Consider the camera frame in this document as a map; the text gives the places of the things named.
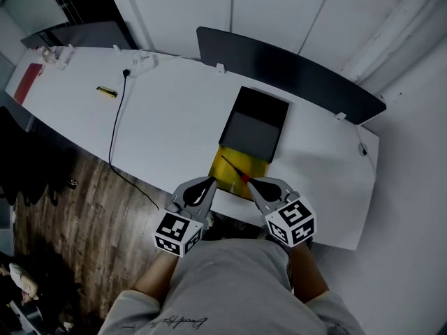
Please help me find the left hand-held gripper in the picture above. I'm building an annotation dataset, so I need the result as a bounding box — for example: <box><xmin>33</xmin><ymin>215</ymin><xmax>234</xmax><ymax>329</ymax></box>
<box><xmin>152</xmin><ymin>176</ymin><xmax>219</xmax><ymax>258</ymax></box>

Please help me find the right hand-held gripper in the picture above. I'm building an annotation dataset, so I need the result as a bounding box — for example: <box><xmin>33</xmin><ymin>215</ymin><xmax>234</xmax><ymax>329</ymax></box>
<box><xmin>246</xmin><ymin>175</ymin><xmax>318</xmax><ymax>248</ymax></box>

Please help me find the red-handled thin tool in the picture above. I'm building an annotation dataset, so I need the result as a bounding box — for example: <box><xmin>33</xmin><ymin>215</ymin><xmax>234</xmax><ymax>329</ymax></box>
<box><xmin>220</xmin><ymin>154</ymin><xmax>252</xmax><ymax>184</ymax></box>

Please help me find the yellow tray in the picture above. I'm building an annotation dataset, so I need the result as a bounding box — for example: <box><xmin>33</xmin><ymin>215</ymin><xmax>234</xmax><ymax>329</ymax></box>
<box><xmin>208</xmin><ymin>144</ymin><xmax>272</xmax><ymax>202</ymax></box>

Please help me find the person's left forearm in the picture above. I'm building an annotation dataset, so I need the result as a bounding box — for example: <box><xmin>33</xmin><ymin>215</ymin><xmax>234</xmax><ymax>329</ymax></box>
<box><xmin>134</xmin><ymin>253</ymin><xmax>179</xmax><ymax>305</ymax></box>

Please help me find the person's right forearm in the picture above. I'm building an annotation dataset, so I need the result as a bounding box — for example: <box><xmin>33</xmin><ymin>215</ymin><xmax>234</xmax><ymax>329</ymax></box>
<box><xmin>288</xmin><ymin>244</ymin><xmax>331</xmax><ymax>303</ymax></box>

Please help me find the black box with grey foam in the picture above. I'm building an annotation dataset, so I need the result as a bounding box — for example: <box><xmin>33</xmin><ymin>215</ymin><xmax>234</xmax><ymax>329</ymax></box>
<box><xmin>218</xmin><ymin>85</ymin><xmax>291</xmax><ymax>163</ymax></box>

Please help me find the person's grey shirt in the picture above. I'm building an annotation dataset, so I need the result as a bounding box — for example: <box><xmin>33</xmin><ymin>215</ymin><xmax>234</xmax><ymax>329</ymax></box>
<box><xmin>99</xmin><ymin>239</ymin><xmax>366</xmax><ymax>335</ymax></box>

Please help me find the long dark desk divider panel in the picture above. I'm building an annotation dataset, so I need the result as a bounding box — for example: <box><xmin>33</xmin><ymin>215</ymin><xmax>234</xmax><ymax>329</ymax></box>
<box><xmin>195</xmin><ymin>26</ymin><xmax>388</xmax><ymax>126</ymax></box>

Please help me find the yellow utility knife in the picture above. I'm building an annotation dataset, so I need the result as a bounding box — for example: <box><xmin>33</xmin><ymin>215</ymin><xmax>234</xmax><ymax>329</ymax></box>
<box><xmin>96</xmin><ymin>85</ymin><xmax>118</xmax><ymax>99</ymax></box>

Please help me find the white power strip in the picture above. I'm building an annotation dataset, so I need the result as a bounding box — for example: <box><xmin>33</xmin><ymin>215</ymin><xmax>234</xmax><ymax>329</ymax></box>
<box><xmin>117</xmin><ymin>52</ymin><xmax>158</xmax><ymax>80</ymax></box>

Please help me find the black office chair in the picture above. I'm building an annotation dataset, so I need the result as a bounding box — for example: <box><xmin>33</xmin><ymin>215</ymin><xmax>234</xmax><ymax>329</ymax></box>
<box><xmin>0</xmin><ymin>105</ymin><xmax>50</xmax><ymax>207</ymax></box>

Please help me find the red notebook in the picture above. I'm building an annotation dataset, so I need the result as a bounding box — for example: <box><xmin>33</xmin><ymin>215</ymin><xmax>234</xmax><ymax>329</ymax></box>
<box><xmin>13</xmin><ymin>63</ymin><xmax>45</xmax><ymax>106</ymax></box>

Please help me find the window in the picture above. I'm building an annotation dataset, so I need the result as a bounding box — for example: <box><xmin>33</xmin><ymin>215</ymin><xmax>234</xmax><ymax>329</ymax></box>
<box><xmin>43</xmin><ymin>0</ymin><xmax>122</xmax><ymax>27</ymax></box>

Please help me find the small dark desk divider panel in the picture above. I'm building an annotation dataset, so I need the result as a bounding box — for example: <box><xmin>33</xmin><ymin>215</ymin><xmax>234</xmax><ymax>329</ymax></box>
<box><xmin>20</xmin><ymin>29</ymin><xmax>53</xmax><ymax>48</ymax></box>

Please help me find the black power cable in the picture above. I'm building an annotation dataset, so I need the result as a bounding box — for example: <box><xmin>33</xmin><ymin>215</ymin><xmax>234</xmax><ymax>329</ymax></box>
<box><xmin>108</xmin><ymin>68</ymin><xmax>161</xmax><ymax>211</ymax></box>

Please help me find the white wall pipe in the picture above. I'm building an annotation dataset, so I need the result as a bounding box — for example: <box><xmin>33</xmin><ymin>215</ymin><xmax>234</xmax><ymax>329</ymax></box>
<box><xmin>342</xmin><ymin>0</ymin><xmax>447</xmax><ymax>87</ymax></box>

